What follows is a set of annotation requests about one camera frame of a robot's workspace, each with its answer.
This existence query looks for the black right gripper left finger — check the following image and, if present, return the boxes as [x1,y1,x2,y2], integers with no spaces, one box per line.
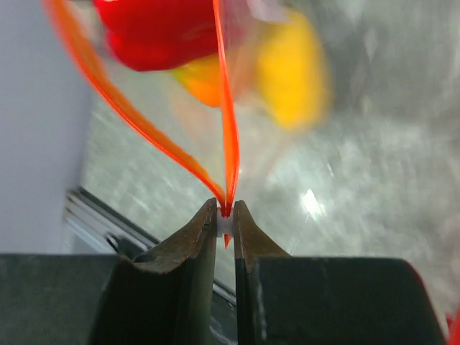
[1,199,217,344]

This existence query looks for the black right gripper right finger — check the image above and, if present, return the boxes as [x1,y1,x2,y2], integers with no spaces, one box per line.
[234,201,446,344]

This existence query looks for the clear zip top bag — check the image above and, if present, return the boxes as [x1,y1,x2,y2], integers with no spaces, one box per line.
[44,1,328,242]

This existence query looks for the small yellow orange fruit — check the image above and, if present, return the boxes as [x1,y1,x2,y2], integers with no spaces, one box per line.
[256,9,331,129]

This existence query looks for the red bell pepper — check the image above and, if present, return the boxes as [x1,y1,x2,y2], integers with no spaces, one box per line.
[93,0,217,71]

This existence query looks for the green orange mango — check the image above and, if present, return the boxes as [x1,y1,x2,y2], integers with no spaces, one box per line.
[172,54,220,107]

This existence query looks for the red plastic bin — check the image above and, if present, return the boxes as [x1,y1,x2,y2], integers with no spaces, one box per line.
[446,309,460,345]

